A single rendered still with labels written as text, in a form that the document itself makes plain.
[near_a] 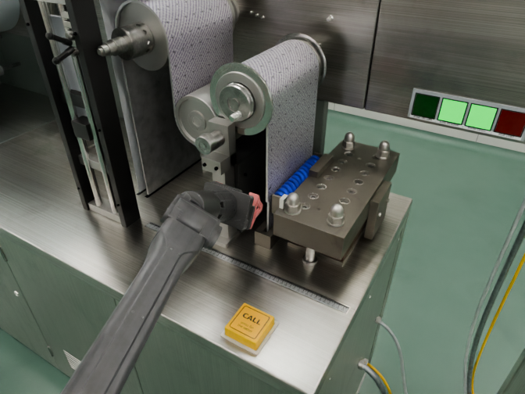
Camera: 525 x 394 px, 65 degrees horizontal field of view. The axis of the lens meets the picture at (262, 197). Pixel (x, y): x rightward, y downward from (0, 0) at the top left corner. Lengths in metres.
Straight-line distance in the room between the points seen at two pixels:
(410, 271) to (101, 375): 2.02
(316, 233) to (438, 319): 1.37
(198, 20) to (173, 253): 0.60
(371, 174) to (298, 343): 0.45
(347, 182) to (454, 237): 1.69
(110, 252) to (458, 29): 0.91
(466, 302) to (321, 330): 1.50
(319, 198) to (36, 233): 0.70
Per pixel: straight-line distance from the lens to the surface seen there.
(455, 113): 1.05
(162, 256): 0.54
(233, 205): 0.74
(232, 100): 0.83
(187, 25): 0.97
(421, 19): 1.02
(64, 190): 1.31
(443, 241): 2.59
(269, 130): 0.85
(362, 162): 1.09
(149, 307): 0.49
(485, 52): 1.01
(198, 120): 0.94
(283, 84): 0.87
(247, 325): 0.81
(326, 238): 0.86
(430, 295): 2.24
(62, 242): 1.12
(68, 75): 1.04
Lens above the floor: 1.57
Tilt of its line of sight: 35 degrees down
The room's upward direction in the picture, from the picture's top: straight up
